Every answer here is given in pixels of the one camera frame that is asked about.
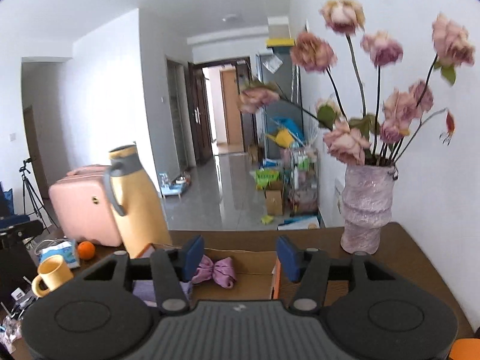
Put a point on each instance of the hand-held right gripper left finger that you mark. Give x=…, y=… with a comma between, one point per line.
x=194, y=257

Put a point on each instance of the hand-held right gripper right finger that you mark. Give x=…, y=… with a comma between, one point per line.
x=288, y=258

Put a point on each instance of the purple satin bow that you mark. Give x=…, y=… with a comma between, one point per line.
x=221, y=272

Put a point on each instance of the red cardboard box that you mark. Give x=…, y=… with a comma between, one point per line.
x=251, y=281

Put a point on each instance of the blue chair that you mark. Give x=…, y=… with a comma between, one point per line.
x=9, y=219

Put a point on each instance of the black paper bag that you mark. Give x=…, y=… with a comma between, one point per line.
x=15, y=270

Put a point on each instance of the blue white tissue pack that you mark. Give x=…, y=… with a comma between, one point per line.
x=63, y=253

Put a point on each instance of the yellow mug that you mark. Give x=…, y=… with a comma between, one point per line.
x=56, y=275

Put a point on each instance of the brown cardboard box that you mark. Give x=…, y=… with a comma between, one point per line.
x=273, y=202

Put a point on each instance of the pink suitcase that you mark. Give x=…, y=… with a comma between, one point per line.
x=82, y=210

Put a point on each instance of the pile of clear plastic packets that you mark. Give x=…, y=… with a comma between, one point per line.
x=17, y=294

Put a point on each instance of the orange fruit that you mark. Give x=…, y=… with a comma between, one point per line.
x=86, y=250

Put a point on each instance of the yellow thermos jug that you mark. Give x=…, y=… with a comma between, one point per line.
x=138, y=213

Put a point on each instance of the green basket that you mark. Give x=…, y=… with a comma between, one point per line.
x=267, y=179

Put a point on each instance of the purple ceramic vase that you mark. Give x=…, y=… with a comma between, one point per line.
x=365, y=210

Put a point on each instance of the yellow plastic bag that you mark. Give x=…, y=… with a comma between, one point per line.
x=281, y=137

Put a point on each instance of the bunch of dried pink roses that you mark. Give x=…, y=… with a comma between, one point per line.
x=345, y=142

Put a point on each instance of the blue plastic bag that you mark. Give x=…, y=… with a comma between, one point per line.
x=288, y=124

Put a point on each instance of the brown wooden door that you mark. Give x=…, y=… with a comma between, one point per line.
x=231, y=108

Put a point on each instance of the clear umbrella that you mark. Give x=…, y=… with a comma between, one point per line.
x=295, y=84

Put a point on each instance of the grey refrigerator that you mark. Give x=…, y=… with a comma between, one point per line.
x=285, y=82

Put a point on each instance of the clear document pouch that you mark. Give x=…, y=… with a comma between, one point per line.
x=273, y=63

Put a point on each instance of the orange black box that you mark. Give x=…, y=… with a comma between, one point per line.
x=465, y=350

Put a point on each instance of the flat yellow box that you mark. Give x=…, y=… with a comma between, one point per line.
x=280, y=42

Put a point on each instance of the white box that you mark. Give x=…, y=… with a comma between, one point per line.
x=279, y=26

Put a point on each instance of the round ceiling light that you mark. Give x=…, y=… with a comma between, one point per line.
x=230, y=17

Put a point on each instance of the black camera tripod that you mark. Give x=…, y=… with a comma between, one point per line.
x=26, y=163

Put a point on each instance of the dark door frame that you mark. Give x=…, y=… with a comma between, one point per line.
x=197, y=120

